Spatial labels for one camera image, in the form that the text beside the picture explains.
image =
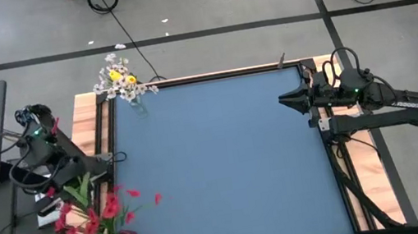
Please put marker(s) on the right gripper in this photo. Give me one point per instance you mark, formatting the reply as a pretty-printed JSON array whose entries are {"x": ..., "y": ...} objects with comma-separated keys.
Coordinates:
[{"x": 324, "y": 93}]

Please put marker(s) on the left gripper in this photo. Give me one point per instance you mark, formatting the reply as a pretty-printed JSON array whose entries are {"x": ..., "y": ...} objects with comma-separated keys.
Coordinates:
[{"x": 58, "y": 164}]

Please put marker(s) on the red artificial flower spray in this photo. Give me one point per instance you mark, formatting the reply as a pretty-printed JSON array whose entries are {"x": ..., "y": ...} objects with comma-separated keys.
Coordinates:
[{"x": 111, "y": 208}]

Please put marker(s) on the white blossom flower spray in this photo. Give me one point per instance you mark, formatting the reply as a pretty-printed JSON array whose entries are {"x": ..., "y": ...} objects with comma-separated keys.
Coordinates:
[{"x": 129, "y": 95}]

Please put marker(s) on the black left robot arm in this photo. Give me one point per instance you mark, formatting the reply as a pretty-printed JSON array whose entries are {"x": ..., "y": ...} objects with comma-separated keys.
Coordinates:
[{"x": 32, "y": 116}]

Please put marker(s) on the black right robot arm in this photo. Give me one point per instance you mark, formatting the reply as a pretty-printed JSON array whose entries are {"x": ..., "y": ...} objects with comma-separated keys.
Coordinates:
[{"x": 384, "y": 120}]

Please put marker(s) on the clear glass vase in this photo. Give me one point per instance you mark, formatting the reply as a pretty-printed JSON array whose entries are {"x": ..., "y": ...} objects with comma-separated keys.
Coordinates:
[{"x": 139, "y": 107}]

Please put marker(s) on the black clamp lever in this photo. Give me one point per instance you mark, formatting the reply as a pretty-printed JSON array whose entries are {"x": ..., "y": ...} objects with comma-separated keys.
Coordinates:
[{"x": 281, "y": 60}]

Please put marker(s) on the black desk support bar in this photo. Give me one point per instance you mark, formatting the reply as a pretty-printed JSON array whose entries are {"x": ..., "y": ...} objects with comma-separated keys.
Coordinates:
[{"x": 7, "y": 170}]

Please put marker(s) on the white paper sheet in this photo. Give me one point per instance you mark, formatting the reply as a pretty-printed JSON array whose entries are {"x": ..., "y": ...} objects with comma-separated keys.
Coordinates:
[{"x": 44, "y": 221}]

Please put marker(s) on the fallen white blossom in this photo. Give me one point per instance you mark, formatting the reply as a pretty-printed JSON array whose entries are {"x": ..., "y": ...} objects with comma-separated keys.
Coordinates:
[{"x": 120, "y": 46}]

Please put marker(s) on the black table frame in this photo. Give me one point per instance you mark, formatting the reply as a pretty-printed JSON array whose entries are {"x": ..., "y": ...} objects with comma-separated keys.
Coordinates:
[{"x": 227, "y": 74}]

